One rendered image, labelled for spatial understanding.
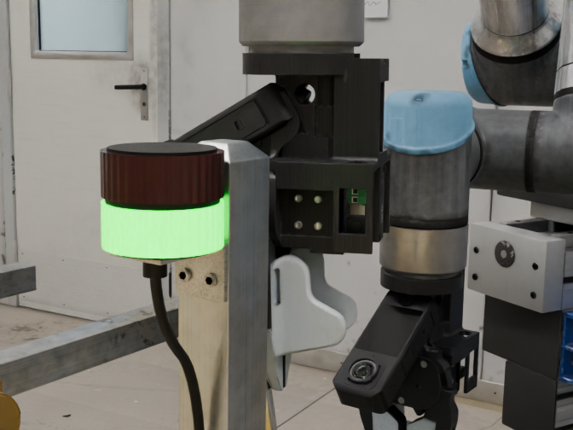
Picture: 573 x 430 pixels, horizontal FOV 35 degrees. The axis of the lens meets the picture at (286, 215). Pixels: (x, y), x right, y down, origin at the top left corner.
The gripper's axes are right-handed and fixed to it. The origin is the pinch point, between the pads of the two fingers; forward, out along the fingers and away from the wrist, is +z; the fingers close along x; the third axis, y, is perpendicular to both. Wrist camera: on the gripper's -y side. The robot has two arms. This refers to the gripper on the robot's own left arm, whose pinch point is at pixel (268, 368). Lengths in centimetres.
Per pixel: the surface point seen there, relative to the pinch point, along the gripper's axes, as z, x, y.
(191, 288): -7.7, -10.2, -1.3
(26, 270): 4, 37, -39
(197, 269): -8.8, -10.3, -0.9
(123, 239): -11.3, -15.8, -2.5
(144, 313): 4.3, 23.7, -19.0
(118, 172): -14.4, -15.7, -2.7
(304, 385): 100, 260, -60
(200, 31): -31, 294, -111
